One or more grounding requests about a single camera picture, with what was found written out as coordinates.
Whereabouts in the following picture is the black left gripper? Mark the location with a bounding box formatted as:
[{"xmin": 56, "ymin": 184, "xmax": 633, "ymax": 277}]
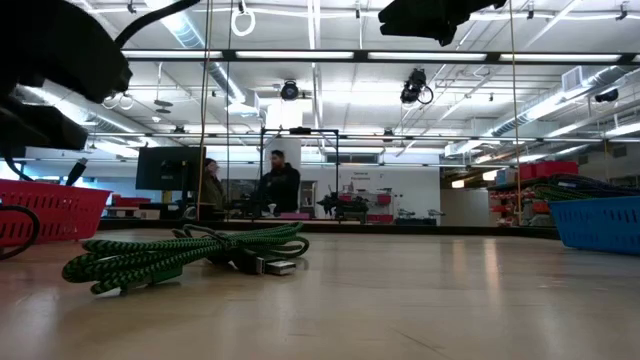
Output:
[{"xmin": 0, "ymin": 0, "xmax": 134, "ymax": 104}]

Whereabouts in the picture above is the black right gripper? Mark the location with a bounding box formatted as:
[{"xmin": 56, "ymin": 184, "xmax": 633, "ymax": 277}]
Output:
[{"xmin": 378, "ymin": 0, "xmax": 509, "ymax": 46}]

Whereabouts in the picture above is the thick black connector cable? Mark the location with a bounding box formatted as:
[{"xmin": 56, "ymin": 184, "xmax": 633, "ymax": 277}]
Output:
[{"xmin": 66, "ymin": 157, "xmax": 89, "ymax": 187}]

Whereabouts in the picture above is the navy blue braided cable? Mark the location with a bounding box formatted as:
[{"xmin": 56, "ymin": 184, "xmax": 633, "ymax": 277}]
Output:
[{"xmin": 547, "ymin": 173, "xmax": 640, "ymax": 199}]

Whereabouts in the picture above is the black beam with light strips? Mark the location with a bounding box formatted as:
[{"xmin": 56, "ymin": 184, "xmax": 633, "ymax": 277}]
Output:
[{"xmin": 119, "ymin": 48, "xmax": 640, "ymax": 66}]

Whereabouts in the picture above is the black monitor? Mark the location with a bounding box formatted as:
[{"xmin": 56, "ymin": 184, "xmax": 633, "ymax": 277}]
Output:
[{"xmin": 135, "ymin": 146, "xmax": 206, "ymax": 191}]

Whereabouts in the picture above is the red plastic basket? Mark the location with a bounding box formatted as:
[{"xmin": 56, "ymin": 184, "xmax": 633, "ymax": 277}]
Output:
[{"xmin": 0, "ymin": 178, "xmax": 112, "ymax": 247}]

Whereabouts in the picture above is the cluttered robot workstation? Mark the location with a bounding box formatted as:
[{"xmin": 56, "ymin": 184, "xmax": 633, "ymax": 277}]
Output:
[{"xmin": 317, "ymin": 184, "xmax": 394, "ymax": 224}]

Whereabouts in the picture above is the shelf with red bins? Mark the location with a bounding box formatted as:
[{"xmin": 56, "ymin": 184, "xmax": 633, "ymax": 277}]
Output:
[{"xmin": 487, "ymin": 159, "xmax": 584, "ymax": 216}]

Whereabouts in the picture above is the person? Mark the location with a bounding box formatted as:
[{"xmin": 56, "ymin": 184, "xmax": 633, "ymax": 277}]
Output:
[
  {"xmin": 202, "ymin": 157, "xmax": 226, "ymax": 211},
  {"xmin": 257, "ymin": 149, "xmax": 302, "ymax": 215}
]

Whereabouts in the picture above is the blue plastic basket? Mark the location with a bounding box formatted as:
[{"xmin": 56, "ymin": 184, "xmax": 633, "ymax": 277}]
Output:
[{"xmin": 548, "ymin": 195, "xmax": 640, "ymax": 256}]

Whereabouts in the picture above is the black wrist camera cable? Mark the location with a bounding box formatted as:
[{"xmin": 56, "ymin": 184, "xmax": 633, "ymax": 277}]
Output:
[{"xmin": 113, "ymin": 0, "xmax": 202, "ymax": 50}]

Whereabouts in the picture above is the silver ventilation duct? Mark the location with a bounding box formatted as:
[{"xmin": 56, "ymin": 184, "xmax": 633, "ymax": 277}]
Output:
[
  {"xmin": 492, "ymin": 64, "xmax": 629, "ymax": 137},
  {"xmin": 144, "ymin": 0, "xmax": 249, "ymax": 104}
]

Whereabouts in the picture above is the thin black metal frame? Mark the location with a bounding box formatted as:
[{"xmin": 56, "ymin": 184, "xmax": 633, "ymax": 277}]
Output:
[{"xmin": 258, "ymin": 127, "xmax": 341, "ymax": 221}]

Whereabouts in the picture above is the hanging yellow cord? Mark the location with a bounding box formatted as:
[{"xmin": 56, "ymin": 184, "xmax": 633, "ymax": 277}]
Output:
[
  {"xmin": 508, "ymin": 0, "xmax": 522, "ymax": 214},
  {"xmin": 195, "ymin": 0, "xmax": 214, "ymax": 222}
]

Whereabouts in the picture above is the white cable ring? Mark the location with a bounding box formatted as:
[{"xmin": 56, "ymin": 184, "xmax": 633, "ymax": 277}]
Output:
[{"xmin": 230, "ymin": 0, "xmax": 257, "ymax": 38}]

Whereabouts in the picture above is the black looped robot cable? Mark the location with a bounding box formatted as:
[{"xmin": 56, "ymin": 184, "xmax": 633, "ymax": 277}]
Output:
[{"xmin": 0, "ymin": 203, "xmax": 41, "ymax": 262}]

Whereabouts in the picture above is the black aluminium table frame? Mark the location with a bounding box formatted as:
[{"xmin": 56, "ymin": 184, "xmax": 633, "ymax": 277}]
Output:
[{"xmin": 97, "ymin": 218, "xmax": 561, "ymax": 240}]

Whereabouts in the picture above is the black USB cable silver plug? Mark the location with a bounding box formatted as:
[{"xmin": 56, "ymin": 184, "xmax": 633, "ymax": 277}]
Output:
[{"xmin": 172, "ymin": 223, "xmax": 299, "ymax": 277}]

